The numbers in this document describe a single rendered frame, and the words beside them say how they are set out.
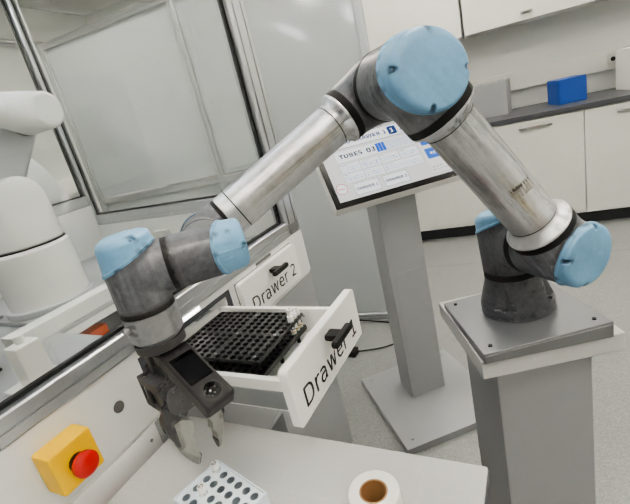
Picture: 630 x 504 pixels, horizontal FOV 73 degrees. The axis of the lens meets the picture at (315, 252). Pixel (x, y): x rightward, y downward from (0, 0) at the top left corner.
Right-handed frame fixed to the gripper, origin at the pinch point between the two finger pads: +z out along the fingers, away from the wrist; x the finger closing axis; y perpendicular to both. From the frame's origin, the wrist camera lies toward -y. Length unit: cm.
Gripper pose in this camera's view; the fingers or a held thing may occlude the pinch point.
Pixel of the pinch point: (209, 449)
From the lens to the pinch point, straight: 74.6
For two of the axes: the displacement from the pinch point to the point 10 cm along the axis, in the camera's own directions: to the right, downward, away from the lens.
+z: 2.3, 9.2, 3.1
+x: -6.5, 3.8, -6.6
